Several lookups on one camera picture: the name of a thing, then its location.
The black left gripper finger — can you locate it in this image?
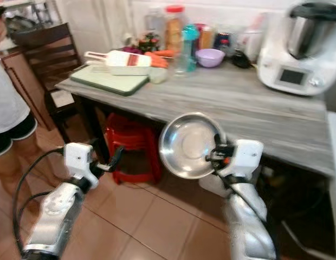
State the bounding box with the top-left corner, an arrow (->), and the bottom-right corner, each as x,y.
106,145 -> 126,173

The round steel plate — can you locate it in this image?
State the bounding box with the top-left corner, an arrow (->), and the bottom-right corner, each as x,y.
158,112 -> 229,181

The red plastic stool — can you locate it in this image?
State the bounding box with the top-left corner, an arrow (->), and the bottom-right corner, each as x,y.
105,112 -> 162,185

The green cutting board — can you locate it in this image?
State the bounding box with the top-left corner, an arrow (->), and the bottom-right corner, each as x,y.
69,64 -> 150,98

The purple plastic bowl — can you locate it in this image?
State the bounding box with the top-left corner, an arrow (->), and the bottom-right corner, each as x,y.
195,48 -> 227,69

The small black object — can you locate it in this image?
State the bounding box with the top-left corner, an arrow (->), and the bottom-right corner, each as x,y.
231,50 -> 255,70

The small pale cup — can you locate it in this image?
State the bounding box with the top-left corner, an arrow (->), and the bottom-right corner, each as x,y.
149,67 -> 169,85

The white mandoline slicer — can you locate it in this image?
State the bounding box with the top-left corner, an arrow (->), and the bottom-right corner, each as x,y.
84,49 -> 153,77

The teal water bottle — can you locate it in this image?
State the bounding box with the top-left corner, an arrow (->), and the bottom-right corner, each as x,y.
175,24 -> 200,76

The dark blue can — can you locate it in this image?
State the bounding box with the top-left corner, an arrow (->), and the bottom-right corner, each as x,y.
214,31 -> 233,53

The white food processor steel bowl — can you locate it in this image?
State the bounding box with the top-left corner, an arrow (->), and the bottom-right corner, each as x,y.
256,0 -> 336,98

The white jug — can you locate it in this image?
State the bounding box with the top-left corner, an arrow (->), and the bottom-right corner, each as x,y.
236,26 -> 267,61

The amber bottle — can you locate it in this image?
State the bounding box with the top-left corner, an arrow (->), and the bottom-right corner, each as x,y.
199,24 -> 215,51

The person in white shirt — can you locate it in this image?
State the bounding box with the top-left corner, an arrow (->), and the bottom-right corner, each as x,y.
0,5 -> 47,217

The small potted flower plant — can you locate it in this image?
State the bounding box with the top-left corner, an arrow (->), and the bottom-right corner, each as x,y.
137,31 -> 161,54

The dark wooden chair white seat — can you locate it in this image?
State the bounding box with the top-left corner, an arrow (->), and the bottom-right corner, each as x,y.
10,23 -> 83,143

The red lidded clear jar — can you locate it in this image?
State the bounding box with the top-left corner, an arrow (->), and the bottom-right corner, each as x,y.
164,5 -> 186,53

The clear glass jar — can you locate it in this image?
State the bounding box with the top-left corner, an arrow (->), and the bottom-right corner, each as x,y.
144,6 -> 166,40

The metal dish rack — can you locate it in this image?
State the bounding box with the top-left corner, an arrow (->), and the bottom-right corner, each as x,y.
3,0 -> 66,34

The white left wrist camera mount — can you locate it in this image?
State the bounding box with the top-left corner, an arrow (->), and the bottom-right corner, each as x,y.
63,142 -> 99,183

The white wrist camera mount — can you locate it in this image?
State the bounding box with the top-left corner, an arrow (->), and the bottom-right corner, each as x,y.
225,139 -> 265,180
63,142 -> 99,183

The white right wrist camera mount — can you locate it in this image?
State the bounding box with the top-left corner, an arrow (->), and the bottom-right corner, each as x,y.
225,139 -> 265,180

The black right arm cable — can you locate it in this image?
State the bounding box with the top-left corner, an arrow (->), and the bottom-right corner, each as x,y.
217,168 -> 280,255

